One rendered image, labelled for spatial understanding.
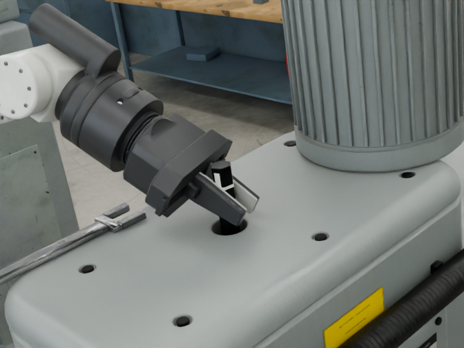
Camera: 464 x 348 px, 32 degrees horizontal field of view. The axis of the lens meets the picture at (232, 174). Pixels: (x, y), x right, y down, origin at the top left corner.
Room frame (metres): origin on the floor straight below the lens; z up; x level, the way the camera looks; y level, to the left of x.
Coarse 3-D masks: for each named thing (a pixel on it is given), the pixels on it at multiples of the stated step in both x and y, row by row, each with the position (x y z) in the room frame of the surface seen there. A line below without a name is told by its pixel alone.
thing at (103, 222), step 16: (128, 208) 0.79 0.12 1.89; (96, 224) 0.75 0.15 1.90; (112, 224) 0.75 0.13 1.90; (128, 224) 0.75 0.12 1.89; (64, 240) 0.73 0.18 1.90; (80, 240) 0.73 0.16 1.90; (32, 256) 0.70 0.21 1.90; (48, 256) 0.70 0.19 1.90; (0, 272) 0.68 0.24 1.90; (16, 272) 0.68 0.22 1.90
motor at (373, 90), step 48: (288, 0) 0.86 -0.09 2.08; (336, 0) 0.79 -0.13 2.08; (384, 0) 0.78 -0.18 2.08; (432, 0) 0.79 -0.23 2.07; (288, 48) 0.88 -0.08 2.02; (336, 48) 0.80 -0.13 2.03; (384, 48) 0.78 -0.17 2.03; (432, 48) 0.79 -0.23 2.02; (336, 96) 0.80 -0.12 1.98; (384, 96) 0.78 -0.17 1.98; (432, 96) 0.79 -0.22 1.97; (336, 144) 0.80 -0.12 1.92; (384, 144) 0.78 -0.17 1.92; (432, 144) 0.79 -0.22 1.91
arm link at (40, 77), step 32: (32, 32) 0.83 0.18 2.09; (64, 32) 0.80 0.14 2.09; (0, 64) 0.78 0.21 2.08; (32, 64) 0.77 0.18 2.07; (64, 64) 0.80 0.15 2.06; (96, 64) 0.78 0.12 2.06; (0, 96) 0.78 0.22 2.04; (32, 96) 0.76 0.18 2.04; (64, 96) 0.78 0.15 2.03; (96, 96) 0.76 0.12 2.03; (64, 128) 0.77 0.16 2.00
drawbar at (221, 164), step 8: (216, 168) 0.71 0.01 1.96; (224, 168) 0.71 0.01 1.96; (224, 176) 0.71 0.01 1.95; (232, 176) 0.72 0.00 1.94; (224, 184) 0.71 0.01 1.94; (232, 192) 0.71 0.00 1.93; (224, 224) 0.71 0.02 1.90; (232, 224) 0.71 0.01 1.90; (224, 232) 0.71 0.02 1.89; (232, 232) 0.71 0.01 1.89
